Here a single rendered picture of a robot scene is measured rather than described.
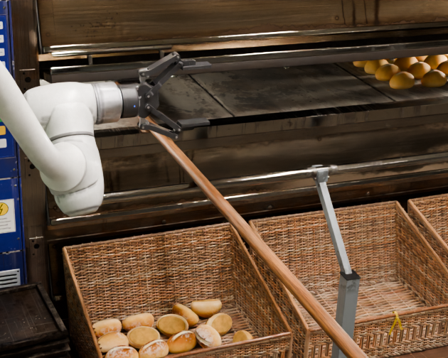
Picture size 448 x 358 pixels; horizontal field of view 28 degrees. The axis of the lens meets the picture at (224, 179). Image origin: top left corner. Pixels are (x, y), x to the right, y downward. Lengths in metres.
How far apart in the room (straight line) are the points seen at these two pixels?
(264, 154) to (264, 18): 0.45
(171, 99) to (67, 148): 1.13
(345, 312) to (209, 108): 0.83
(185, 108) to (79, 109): 0.99
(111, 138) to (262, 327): 0.73
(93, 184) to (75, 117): 0.15
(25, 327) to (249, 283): 0.71
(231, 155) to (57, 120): 1.01
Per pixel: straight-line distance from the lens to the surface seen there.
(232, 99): 2.95
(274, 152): 2.86
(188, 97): 2.95
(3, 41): 2.44
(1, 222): 2.63
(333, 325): 1.74
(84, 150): 1.86
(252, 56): 2.53
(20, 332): 2.47
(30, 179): 2.63
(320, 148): 2.93
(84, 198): 1.86
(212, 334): 2.67
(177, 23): 2.57
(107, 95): 1.94
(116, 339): 2.65
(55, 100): 1.90
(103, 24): 2.51
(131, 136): 2.64
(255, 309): 2.76
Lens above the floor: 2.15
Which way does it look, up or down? 24 degrees down
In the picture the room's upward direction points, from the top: 3 degrees clockwise
